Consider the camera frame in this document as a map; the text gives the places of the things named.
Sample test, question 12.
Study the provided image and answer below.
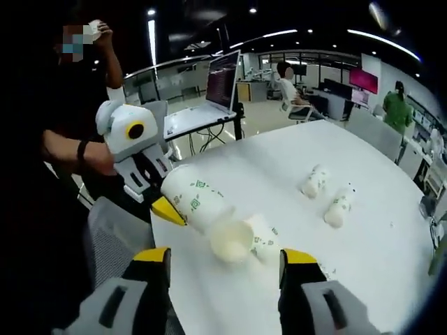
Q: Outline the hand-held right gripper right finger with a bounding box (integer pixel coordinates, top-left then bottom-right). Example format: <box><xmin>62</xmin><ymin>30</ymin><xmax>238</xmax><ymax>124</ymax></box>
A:
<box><xmin>278</xmin><ymin>248</ymin><xmax>381</xmax><ymax>335</ymax></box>

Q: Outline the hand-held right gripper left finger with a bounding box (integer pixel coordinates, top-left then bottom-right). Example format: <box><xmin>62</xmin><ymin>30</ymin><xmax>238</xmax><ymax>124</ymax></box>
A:
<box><xmin>52</xmin><ymin>246</ymin><xmax>175</xmax><ymax>335</ymax></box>

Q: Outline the green printed white paper cup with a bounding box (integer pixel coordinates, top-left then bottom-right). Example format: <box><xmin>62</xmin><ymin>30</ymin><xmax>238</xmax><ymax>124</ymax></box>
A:
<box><xmin>323</xmin><ymin>186</ymin><xmax>356</xmax><ymax>228</ymax></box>
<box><xmin>300</xmin><ymin>163</ymin><xmax>331</xmax><ymax>200</ymax></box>
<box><xmin>160</xmin><ymin>164</ymin><xmax>235</xmax><ymax>235</ymax></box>
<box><xmin>208</xmin><ymin>213</ymin><xmax>282</xmax><ymax>265</ymax></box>

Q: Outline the person's left hand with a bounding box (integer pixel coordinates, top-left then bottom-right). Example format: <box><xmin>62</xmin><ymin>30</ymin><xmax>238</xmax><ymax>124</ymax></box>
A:
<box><xmin>85</xmin><ymin>141</ymin><xmax>119</xmax><ymax>177</ymax></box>

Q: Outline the white table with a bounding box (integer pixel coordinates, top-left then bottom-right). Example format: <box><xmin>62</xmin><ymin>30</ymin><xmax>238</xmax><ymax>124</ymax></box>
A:
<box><xmin>149</xmin><ymin>119</ymin><xmax>439</xmax><ymax>335</ymax></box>

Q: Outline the grey mesh office chair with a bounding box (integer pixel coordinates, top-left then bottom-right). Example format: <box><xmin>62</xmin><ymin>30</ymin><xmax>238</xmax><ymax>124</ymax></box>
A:
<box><xmin>85</xmin><ymin>195</ymin><xmax>156</xmax><ymax>290</ymax></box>

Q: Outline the frosted glass partition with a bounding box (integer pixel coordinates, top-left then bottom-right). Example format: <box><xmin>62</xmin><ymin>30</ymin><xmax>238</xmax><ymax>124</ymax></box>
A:
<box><xmin>122</xmin><ymin>55</ymin><xmax>214</xmax><ymax>105</ymax></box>

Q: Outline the black laptop stand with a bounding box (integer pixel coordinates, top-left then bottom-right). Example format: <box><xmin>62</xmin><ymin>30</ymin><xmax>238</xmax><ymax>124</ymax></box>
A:
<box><xmin>232</xmin><ymin>103</ymin><xmax>246</xmax><ymax>141</ymax></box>

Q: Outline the white laptop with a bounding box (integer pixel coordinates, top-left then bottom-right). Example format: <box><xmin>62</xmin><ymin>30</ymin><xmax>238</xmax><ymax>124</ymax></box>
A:
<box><xmin>163</xmin><ymin>49</ymin><xmax>242</xmax><ymax>142</ymax></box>

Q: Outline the person's dark clothing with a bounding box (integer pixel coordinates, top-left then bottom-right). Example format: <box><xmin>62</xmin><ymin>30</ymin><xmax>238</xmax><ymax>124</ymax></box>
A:
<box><xmin>0</xmin><ymin>104</ymin><xmax>102</xmax><ymax>315</ymax></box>

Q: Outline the small white object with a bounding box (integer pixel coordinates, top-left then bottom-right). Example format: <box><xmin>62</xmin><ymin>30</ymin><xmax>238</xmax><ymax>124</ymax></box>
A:
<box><xmin>87</xmin><ymin>20</ymin><xmax>103</xmax><ymax>41</ymax></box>

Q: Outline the white desk partition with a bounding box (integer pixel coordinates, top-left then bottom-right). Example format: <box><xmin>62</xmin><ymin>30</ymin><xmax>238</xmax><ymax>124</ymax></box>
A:
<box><xmin>344</xmin><ymin>110</ymin><xmax>402</xmax><ymax>165</ymax></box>

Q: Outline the black desk monitor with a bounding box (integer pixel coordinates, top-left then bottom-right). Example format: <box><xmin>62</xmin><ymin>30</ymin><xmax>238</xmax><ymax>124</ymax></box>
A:
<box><xmin>323</xmin><ymin>78</ymin><xmax>354</xmax><ymax>105</ymax></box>

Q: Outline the small pink display screen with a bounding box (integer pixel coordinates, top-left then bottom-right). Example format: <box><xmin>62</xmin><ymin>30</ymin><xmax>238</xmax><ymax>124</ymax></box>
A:
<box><xmin>351</xmin><ymin>89</ymin><xmax>370</xmax><ymax>105</ymax></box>

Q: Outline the large red display screen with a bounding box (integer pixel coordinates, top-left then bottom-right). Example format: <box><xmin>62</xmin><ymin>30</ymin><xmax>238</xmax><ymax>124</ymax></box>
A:
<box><xmin>349</xmin><ymin>66</ymin><xmax>379</xmax><ymax>95</ymax></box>

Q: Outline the black cable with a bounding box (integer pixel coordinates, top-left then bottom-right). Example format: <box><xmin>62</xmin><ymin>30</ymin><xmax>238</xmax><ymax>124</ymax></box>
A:
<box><xmin>188</xmin><ymin>125</ymin><xmax>228</xmax><ymax>154</ymax></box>

